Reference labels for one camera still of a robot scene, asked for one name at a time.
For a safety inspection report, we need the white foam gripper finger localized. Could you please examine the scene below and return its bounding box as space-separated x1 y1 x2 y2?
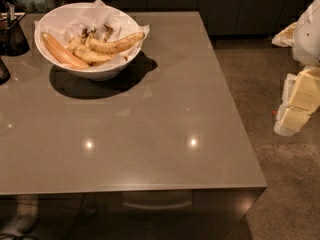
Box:
274 73 296 137

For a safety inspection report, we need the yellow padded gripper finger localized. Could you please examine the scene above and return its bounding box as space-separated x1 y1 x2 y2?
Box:
281 66 320 132

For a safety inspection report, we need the spotted yellow banana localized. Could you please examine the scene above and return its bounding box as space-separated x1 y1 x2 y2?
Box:
89 32 145 54

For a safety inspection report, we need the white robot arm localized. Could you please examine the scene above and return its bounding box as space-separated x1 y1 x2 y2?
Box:
272 0 320 137

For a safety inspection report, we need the yellow banana bunch in bowl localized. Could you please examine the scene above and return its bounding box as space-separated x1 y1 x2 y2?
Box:
66 28 114 66

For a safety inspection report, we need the white ceramic bowl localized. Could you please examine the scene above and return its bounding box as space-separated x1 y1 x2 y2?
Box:
34 2 144 82

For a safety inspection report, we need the white paper bowl liner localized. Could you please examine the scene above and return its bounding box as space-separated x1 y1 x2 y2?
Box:
34 0 151 72

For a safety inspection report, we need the long orange-yellow banana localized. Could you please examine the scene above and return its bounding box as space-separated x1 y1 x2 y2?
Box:
41 32 89 70

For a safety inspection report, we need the black mesh utensil holder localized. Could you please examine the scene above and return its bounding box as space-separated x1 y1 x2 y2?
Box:
0 3 30 56

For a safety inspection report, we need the dark round object at left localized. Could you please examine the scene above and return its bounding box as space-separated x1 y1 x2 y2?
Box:
0 58 11 85

